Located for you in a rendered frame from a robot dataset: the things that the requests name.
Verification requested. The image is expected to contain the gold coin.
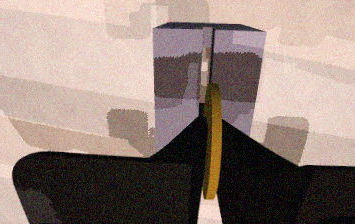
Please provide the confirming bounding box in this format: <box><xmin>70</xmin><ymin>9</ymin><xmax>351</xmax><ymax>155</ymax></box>
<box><xmin>202</xmin><ymin>83</ymin><xmax>222</xmax><ymax>200</ymax></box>

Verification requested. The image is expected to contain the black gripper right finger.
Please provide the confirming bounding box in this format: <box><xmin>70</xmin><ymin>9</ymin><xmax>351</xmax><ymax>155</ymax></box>
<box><xmin>216</xmin><ymin>119</ymin><xmax>355</xmax><ymax>224</ymax></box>

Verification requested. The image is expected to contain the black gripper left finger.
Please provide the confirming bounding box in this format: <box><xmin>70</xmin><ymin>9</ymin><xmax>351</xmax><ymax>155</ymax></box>
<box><xmin>11</xmin><ymin>117</ymin><xmax>208</xmax><ymax>224</ymax></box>

